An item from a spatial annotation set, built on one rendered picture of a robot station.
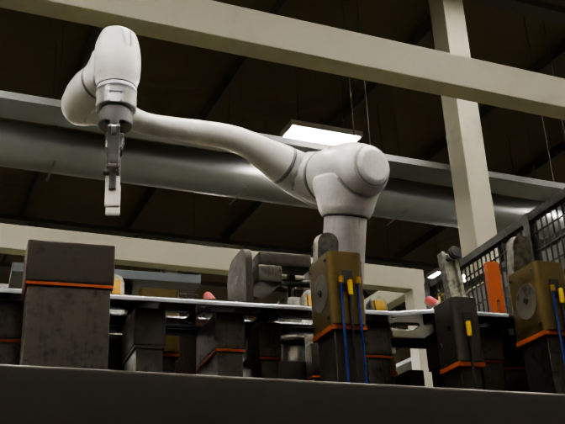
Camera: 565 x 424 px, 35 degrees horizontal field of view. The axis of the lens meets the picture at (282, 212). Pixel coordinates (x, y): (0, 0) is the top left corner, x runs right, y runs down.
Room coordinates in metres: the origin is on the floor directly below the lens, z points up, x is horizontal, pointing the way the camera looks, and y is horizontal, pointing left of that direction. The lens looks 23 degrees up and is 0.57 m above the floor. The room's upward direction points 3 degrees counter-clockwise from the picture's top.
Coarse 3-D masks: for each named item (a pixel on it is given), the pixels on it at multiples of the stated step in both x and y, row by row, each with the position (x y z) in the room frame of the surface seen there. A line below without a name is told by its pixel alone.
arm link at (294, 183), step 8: (296, 152) 1.94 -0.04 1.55; (312, 152) 1.94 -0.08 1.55; (296, 160) 1.93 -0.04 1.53; (304, 160) 1.93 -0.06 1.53; (296, 168) 1.94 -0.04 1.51; (304, 168) 1.92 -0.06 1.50; (288, 176) 1.94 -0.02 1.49; (296, 176) 1.95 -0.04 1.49; (304, 176) 1.92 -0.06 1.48; (280, 184) 1.97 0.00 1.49; (288, 184) 1.97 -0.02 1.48; (296, 184) 1.95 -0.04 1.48; (304, 184) 1.94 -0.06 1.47; (288, 192) 2.00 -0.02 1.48; (296, 192) 1.98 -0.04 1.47; (304, 192) 1.96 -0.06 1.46; (304, 200) 2.02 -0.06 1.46; (312, 200) 1.98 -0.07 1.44
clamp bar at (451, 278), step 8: (456, 248) 1.74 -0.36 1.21; (440, 256) 1.77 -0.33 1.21; (448, 256) 1.76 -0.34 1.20; (456, 256) 1.74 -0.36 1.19; (440, 264) 1.77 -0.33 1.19; (448, 264) 1.77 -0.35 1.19; (456, 264) 1.77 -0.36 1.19; (448, 272) 1.76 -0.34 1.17; (456, 272) 1.77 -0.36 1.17; (448, 280) 1.75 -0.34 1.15; (456, 280) 1.77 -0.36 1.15; (448, 288) 1.75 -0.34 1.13; (456, 288) 1.77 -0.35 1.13; (448, 296) 1.76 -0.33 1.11; (464, 296) 1.76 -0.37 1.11
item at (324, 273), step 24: (336, 264) 1.27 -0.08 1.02; (360, 264) 1.29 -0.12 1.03; (312, 288) 1.34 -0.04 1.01; (336, 288) 1.27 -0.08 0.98; (360, 288) 1.29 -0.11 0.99; (312, 312) 1.35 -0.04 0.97; (336, 312) 1.27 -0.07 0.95; (360, 312) 1.28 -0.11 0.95; (336, 336) 1.28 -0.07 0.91; (360, 336) 1.30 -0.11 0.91; (336, 360) 1.28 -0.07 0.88; (360, 360) 1.30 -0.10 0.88
